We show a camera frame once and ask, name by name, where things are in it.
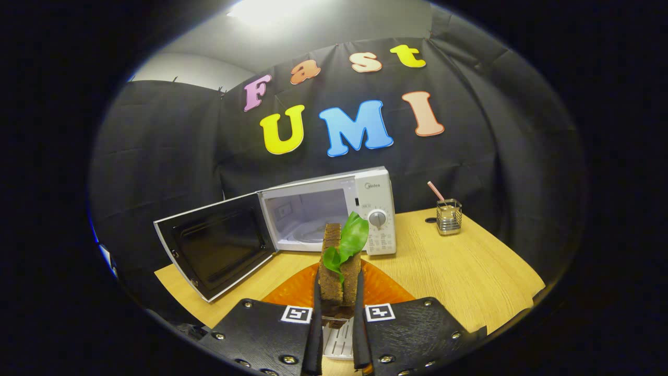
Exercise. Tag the glass microwave turntable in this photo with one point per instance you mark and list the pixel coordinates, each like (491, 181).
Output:
(308, 232)

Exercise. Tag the ceiling light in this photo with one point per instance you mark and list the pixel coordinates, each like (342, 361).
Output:
(266, 10)

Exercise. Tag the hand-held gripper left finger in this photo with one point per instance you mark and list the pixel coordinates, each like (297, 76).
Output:
(317, 344)

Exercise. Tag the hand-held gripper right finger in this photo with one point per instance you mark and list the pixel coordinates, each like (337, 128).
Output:
(359, 344)

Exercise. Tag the white plate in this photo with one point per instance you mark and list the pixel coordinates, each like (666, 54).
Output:
(339, 342)

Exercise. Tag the white microwave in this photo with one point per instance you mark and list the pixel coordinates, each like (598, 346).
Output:
(373, 193)

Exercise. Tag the brown bread lettuce sandwich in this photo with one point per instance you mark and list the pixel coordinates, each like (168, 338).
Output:
(331, 284)

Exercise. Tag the pink striped straw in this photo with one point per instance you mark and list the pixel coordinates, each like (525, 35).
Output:
(436, 191)

